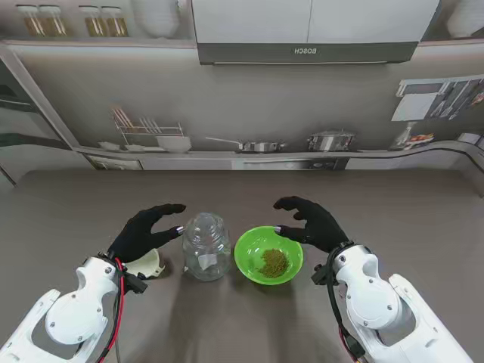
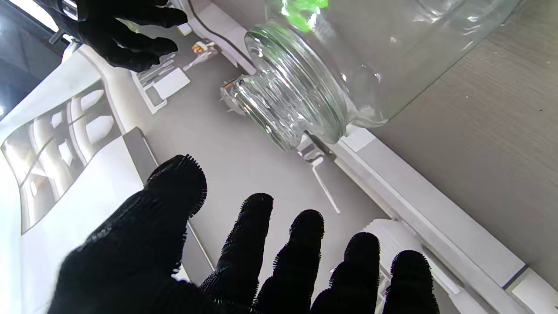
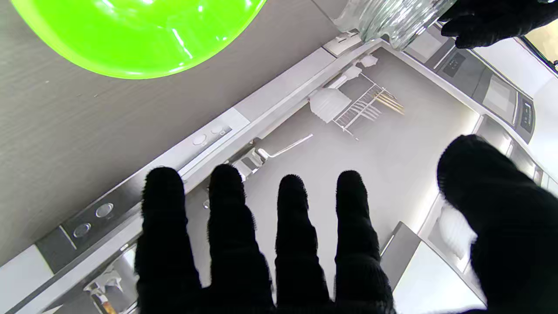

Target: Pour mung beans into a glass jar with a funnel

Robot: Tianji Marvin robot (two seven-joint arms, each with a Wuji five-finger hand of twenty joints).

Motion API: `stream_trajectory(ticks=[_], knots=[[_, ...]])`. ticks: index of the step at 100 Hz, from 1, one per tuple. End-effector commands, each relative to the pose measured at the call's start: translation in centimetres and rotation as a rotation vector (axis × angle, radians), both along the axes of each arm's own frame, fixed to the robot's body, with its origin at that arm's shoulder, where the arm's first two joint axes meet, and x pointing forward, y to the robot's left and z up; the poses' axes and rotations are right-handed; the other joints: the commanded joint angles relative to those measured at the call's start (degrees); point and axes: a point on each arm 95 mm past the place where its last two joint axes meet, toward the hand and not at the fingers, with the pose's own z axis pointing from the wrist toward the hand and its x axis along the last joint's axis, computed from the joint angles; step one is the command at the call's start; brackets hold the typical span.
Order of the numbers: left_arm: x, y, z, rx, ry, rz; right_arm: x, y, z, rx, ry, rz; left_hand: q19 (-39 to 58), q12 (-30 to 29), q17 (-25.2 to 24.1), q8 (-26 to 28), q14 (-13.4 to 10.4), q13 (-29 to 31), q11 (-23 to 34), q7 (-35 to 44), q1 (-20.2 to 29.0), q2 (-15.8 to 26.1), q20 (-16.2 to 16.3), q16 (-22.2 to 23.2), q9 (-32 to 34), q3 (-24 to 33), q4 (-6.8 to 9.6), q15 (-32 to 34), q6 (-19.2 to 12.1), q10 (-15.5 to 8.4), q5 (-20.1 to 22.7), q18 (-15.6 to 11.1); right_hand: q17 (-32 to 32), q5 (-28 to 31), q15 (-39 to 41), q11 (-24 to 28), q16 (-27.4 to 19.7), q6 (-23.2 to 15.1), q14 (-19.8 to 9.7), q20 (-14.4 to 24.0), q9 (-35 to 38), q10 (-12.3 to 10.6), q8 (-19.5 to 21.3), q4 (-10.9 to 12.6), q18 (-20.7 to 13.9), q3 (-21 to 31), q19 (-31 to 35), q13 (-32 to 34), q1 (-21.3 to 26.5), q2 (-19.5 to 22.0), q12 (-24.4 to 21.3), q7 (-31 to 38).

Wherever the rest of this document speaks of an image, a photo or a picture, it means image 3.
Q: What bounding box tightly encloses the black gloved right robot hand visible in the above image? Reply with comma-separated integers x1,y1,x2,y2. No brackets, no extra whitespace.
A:
134,135,558,314

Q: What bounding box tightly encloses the bright green plastic bowl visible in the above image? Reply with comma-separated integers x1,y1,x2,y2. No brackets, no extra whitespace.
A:
11,0,267,80

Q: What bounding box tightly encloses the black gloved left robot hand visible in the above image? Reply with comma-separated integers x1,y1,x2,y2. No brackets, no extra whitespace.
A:
438,0,558,49

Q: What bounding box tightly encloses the clear glass jar lid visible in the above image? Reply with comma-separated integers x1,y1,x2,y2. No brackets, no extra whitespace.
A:
368,0,458,51

